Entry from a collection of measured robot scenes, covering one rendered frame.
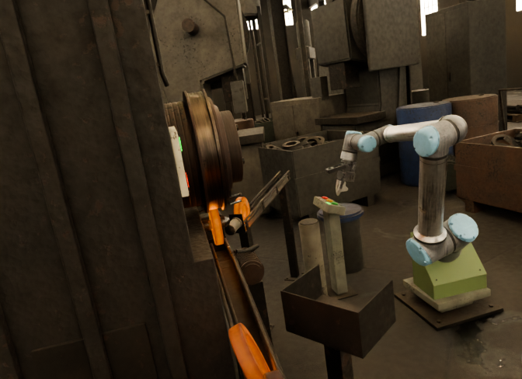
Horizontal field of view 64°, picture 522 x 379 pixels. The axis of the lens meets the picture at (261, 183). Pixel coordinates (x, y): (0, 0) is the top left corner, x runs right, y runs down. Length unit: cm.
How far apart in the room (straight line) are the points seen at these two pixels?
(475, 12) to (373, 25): 175
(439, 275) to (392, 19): 339
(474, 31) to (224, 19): 338
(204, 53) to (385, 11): 207
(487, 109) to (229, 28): 287
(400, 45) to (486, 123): 128
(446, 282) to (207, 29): 311
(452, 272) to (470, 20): 428
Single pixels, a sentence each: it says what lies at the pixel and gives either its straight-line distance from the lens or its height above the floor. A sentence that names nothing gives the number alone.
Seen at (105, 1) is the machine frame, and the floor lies 157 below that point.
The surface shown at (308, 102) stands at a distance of 561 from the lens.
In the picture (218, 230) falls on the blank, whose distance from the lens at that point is 160.
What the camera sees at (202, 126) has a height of 122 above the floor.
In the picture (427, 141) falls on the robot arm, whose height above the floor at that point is 101.
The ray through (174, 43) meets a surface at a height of 187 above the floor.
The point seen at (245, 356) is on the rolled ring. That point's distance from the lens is 99.
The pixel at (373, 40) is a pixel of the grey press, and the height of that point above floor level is 164.
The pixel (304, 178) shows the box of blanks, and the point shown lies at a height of 47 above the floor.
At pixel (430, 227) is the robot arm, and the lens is 208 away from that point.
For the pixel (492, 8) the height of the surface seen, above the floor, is 187.
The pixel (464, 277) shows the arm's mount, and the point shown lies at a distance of 246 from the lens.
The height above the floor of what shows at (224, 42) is 181.
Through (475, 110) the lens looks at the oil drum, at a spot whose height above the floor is 76.
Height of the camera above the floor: 132
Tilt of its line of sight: 13 degrees down
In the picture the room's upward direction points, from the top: 9 degrees counter-clockwise
